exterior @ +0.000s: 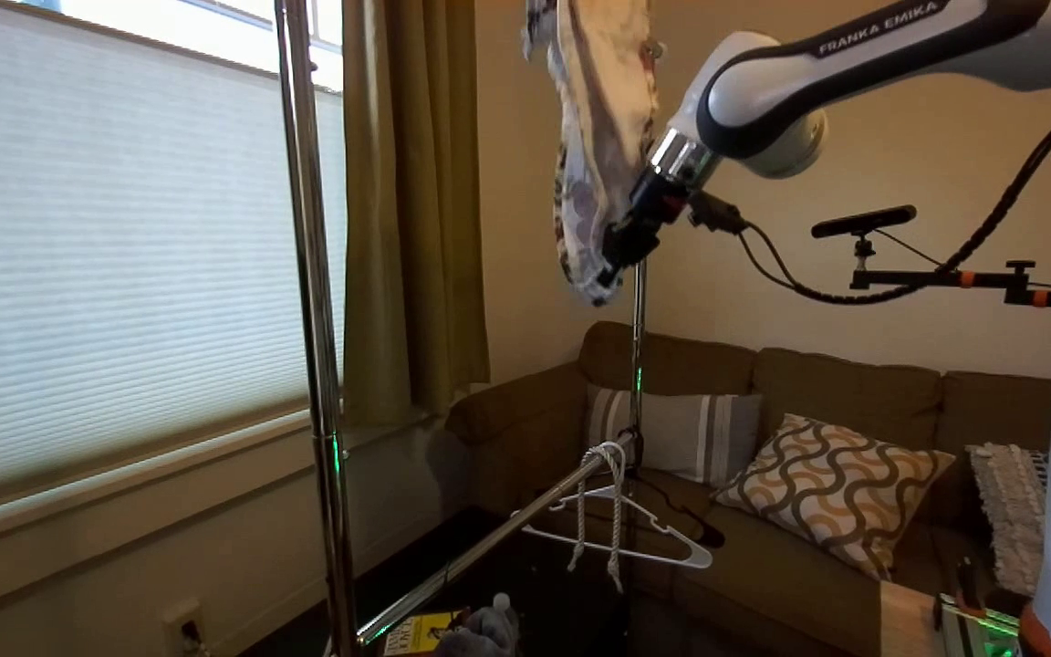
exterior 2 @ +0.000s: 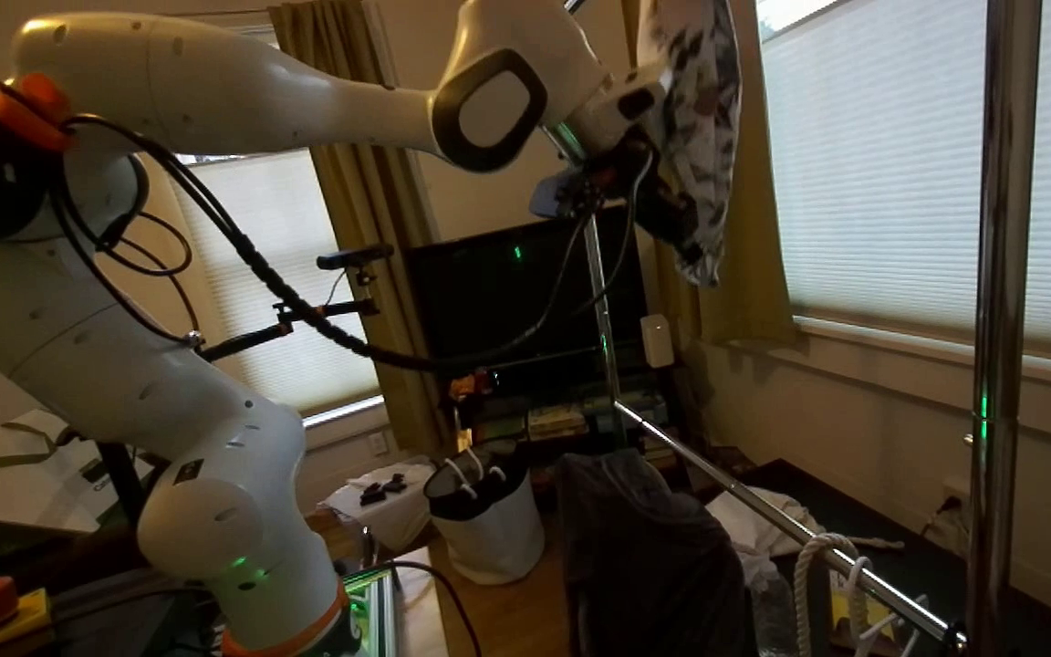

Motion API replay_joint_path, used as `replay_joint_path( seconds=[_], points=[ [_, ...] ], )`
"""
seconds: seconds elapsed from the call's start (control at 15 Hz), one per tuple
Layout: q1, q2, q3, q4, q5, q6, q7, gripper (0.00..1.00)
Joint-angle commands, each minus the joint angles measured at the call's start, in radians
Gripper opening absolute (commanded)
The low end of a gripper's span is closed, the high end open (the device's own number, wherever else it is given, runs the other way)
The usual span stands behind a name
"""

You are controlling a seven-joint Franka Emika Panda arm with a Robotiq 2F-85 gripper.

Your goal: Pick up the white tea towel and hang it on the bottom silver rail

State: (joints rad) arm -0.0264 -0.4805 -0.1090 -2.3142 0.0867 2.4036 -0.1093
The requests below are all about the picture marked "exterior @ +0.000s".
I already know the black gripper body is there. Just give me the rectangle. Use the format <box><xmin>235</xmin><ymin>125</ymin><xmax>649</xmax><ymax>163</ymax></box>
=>
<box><xmin>598</xmin><ymin>172</ymin><xmax>690</xmax><ymax>275</ymax></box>

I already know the white tea towel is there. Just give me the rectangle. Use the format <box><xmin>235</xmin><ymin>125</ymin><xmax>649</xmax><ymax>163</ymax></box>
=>
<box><xmin>522</xmin><ymin>0</ymin><xmax>665</xmax><ymax>307</ymax></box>

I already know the silver rack upright pole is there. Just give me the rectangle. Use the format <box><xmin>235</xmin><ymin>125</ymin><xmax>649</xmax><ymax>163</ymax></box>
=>
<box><xmin>625</xmin><ymin>260</ymin><xmax>662</xmax><ymax>469</ymax></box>
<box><xmin>270</xmin><ymin>0</ymin><xmax>364</xmax><ymax>657</ymax></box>

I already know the olive green curtain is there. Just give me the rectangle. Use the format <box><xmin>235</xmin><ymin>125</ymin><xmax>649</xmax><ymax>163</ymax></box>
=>
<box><xmin>340</xmin><ymin>0</ymin><xmax>494</xmax><ymax>439</ymax></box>

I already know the white plastic clothes hanger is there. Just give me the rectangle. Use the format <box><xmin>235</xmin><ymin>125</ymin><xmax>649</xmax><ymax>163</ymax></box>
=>
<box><xmin>563</xmin><ymin>439</ymin><xmax>631</xmax><ymax>599</ymax></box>
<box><xmin>519</xmin><ymin>439</ymin><xmax>716</xmax><ymax>575</ymax></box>

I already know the brown wave pattern pillow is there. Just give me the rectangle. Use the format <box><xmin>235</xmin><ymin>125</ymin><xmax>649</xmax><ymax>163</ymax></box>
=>
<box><xmin>710</xmin><ymin>410</ymin><xmax>961</xmax><ymax>584</ymax></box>

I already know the brown fabric sofa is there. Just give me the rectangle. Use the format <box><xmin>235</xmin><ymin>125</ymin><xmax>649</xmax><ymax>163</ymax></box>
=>
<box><xmin>445</xmin><ymin>316</ymin><xmax>1051</xmax><ymax>657</ymax></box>

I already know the grey plush toy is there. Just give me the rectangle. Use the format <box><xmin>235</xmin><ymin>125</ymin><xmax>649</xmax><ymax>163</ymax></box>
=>
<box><xmin>435</xmin><ymin>592</ymin><xmax>525</xmax><ymax>657</ymax></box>

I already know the yellow packet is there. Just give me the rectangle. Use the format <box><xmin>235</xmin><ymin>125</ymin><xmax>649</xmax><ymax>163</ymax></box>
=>
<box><xmin>381</xmin><ymin>610</ymin><xmax>461</xmax><ymax>657</ymax></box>

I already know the beige box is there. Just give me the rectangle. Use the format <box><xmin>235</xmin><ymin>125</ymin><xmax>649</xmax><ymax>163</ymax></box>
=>
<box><xmin>876</xmin><ymin>579</ymin><xmax>947</xmax><ymax>657</ymax></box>

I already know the white knit cushion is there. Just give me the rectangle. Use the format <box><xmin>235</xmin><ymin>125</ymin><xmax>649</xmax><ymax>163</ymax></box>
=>
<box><xmin>964</xmin><ymin>439</ymin><xmax>1051</xmax><ymax>599</ymax></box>

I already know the white window blind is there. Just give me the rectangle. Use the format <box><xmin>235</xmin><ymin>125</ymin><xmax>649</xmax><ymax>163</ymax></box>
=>
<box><xmin>0</xmin><ymin>0</ymin><xmax>349</xmax><ymax>504</ymax></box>

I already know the green lit glass box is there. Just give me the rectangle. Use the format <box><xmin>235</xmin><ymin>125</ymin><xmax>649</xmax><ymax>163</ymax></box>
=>
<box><xmin>934</xmin><ymin>592</ymin><xmax>1030</xmax><ymax>657</ymax></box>

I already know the beige window sill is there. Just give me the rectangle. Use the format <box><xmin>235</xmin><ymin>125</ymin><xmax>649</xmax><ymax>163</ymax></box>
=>
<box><xmin>0</xmin><ymin>404</ymin><xmax>432</xmax><ymax>557</ymax></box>

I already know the red round object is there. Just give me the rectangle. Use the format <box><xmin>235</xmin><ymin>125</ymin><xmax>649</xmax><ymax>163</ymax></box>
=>
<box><xmin>1013</xmin><ymin>607</ymin><xmax>1051</xmax><ymax>657</ymax></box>

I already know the black bar camera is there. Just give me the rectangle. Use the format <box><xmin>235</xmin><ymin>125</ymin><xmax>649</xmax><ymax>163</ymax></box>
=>
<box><xmin>806</xmin><ymin>200</ymin><xmax>919</xmax><ymax>240</ymax></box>

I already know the silver rack low rail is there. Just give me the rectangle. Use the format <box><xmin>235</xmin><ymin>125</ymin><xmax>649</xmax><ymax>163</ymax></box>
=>
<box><xmin>353</xmin><ymin>429</ymin><xmax>647</xmax><ymax>649</ymax></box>

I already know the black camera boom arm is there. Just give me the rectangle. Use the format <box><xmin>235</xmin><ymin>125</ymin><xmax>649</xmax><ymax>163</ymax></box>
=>
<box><xmin>849</xmin><ymin>232</ymin><xmax>1051</xmax><ymax>315</ymax></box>

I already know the wall power outlet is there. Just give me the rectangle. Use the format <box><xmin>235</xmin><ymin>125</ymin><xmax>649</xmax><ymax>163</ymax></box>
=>
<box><xmin>162</xmin><ymin>599</ymin><xmax>215</xmax><ymax>657</ymax></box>

